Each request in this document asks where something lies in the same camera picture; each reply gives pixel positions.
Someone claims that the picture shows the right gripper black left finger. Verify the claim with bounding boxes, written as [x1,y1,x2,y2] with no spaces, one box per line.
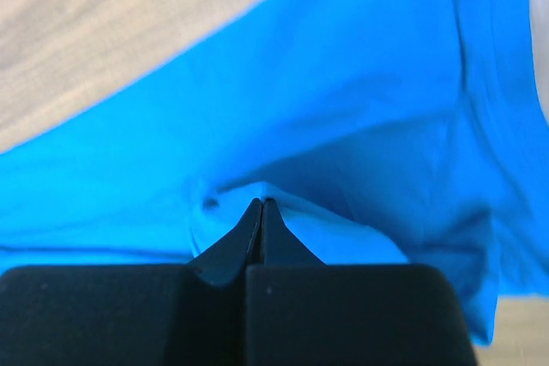
[187,198,262,287]

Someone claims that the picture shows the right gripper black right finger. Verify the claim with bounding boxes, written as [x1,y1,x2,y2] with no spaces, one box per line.
[260,198,324,267]

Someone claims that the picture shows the blue t-shirt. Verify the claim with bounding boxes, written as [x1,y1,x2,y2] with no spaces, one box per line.
[1,0,548,344]

